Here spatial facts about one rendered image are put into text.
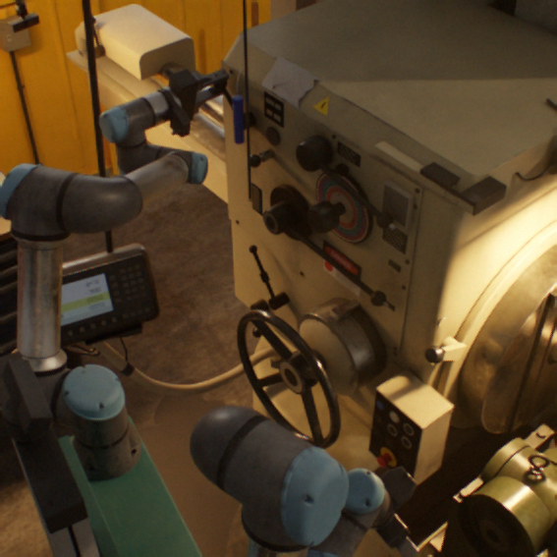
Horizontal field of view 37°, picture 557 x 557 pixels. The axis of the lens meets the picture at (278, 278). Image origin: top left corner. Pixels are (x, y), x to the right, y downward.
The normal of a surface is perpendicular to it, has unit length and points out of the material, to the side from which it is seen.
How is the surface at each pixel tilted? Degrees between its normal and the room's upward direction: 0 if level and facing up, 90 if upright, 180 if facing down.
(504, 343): 58
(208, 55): 90
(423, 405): 0
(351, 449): 0
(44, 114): 90
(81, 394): 7
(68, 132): 90
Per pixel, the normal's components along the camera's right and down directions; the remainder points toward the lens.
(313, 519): 0.80, 0.30
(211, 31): 0.63, 0.52
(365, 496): -0.26, -0.45
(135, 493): 0.00, -0.73
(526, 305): -0.45, -0.35
